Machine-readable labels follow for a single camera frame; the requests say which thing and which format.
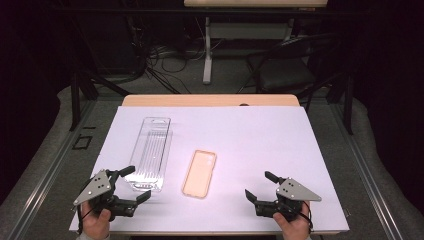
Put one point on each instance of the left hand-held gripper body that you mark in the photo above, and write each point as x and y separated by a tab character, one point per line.
108	204

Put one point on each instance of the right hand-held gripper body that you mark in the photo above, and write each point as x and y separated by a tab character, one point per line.
286	200

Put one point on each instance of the clear plastic box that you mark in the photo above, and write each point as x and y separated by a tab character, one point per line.
150	156

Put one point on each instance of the beige phone case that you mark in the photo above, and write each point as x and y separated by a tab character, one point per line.
200	173

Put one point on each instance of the person's left hand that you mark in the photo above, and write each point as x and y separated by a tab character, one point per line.
95	224

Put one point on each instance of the person's right hand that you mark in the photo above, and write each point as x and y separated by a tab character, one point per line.
295	227

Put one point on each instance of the white board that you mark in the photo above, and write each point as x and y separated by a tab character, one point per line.
253	146

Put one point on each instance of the wooden table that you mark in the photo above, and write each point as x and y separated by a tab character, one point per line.
200	100

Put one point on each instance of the black folding chair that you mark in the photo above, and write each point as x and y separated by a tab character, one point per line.
285	75

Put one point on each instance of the white-legged beige desk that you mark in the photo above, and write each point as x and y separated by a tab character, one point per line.
207	50

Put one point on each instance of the aluminium floor rail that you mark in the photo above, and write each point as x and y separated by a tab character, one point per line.
366	166
50	166

